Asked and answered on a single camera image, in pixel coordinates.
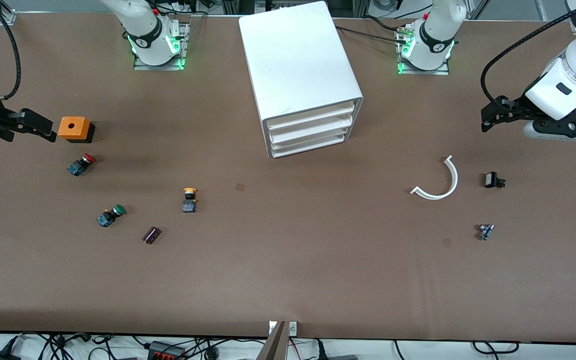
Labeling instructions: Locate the green push button switch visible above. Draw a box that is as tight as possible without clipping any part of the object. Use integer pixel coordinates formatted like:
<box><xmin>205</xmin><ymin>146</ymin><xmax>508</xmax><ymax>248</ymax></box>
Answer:
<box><xmin>96</xmin><ymin>204</ymin><xmax>127</xmax><ymax>228</ymax></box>

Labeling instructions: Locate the white drawer cabinet housing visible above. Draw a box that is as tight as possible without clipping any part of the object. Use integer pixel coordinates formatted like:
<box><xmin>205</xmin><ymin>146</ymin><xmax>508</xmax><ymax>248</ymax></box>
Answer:
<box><xmin>238</xmin><ymin>1</ymin><xmax>365</xmax><ymax>159</ymax></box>

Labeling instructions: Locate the black power strip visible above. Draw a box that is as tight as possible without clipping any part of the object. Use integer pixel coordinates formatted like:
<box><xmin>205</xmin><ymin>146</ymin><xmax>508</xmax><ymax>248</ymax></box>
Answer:
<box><xmin>148</xmin><ymin>340</ymin><xmax>187</xmax><ymax>360</ymax></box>

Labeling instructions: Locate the yellow push button switch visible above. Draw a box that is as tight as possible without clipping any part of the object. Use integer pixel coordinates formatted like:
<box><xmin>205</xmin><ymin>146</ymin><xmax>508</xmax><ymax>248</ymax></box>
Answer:
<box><xmin>182</xmin><ymin>187</ymin><xmax>198</xmax><ymax>214</ymax></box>

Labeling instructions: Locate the orange button enclosure box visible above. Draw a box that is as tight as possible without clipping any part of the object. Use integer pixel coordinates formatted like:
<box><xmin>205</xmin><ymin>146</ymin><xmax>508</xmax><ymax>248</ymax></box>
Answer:
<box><xmin>58</xmin><ymin>116</ymin><xmax>96</xmax><ymax>144</ymax></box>

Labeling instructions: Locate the small white bracket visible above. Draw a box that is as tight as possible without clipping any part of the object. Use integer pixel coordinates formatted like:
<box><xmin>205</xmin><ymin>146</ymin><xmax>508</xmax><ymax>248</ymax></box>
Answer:
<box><xmin>268</xmin><ymin>321</ymin><xmax>299</xmax><ymax>337</ymax></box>

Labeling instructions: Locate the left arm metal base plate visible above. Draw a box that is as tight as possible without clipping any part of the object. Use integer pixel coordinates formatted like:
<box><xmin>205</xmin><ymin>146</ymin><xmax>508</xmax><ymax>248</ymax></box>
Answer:
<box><xmin>397</xmin><ymin>30</ymin><xmax>450</xmax><ymax>76</ymax></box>

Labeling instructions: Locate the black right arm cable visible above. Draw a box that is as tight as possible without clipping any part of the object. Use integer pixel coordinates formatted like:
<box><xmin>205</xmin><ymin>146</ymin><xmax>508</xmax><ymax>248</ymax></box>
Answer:
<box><xmin>0</xmin><ymin>0</ymin><xmax>23</xmax><ymax>102</ymax></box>

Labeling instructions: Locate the grey slanted post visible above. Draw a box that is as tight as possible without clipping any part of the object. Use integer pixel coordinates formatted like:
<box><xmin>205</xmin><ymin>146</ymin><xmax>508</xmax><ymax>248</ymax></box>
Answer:
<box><xmin>255</xmin><ymin>321</ymin><xmax>289</xmax><ymax>360</ymax></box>

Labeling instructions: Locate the white curved plastic piece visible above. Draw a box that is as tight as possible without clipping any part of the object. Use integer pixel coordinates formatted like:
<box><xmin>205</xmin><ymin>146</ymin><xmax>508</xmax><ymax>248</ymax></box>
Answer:
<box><xmin>410</xmin><ymin>155</ymin><xmax>459</xmax><ymax>201</ymax></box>

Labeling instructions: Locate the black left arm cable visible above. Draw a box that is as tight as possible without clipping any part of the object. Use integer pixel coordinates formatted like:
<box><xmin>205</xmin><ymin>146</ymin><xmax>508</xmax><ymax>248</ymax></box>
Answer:
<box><xmin>480</xmin><ymin>0</ymin><xmax>576</xmax><ymax>108</ymax></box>

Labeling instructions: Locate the black cable on table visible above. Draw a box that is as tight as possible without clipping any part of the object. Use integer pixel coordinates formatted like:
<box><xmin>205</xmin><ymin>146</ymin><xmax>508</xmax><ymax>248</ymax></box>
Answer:
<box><xmin>336</xmin><ymin>25</ymin><xmax>409</xmax><ymax>45</ymax></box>

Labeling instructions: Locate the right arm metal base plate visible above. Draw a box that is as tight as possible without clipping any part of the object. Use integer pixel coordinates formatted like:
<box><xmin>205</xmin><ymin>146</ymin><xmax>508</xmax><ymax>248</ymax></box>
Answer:
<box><xmin>133</xmin><ymin>22</ymin><xmax>190</xmax><ymax>71</ymax></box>

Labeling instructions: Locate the red push button switch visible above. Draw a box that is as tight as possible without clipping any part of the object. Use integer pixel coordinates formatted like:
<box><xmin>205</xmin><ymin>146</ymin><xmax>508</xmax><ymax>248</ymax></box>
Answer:
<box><xmin>66</xmin><ymin>153</ymin><xmax>97</xmax><ymax>177</ymax></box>

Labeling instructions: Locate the white plastic drawer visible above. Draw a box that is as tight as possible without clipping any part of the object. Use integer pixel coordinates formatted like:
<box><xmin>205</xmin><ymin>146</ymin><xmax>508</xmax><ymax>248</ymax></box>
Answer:
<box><xmin>269</xmin><ymin>123</ymin><xmax>353</xmax><ymax>149</ymax></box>
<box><xmin>266</xmin><ymin>101</ymin><xmax>358</xmax><ymax>131</ymax></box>
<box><xmin>268</xmin><ymin>112</ymin><xmax>355</xmax><ymax>140</ymax></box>
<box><xmin>271</xmin><ymin>133</ymin><xmax>349</xmax><ymax>158</ymax></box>

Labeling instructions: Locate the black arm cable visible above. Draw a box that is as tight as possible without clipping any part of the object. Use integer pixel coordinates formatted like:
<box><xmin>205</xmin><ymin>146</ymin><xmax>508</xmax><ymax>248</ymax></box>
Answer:
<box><xmin>0</xmin><ymin>0</ymin><xmax>23</xmax><ymax>102</ymax></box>
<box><xmin>480</xmin><ymin>0</ymin><xmax>576</xmax><ymax>108</ymax></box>

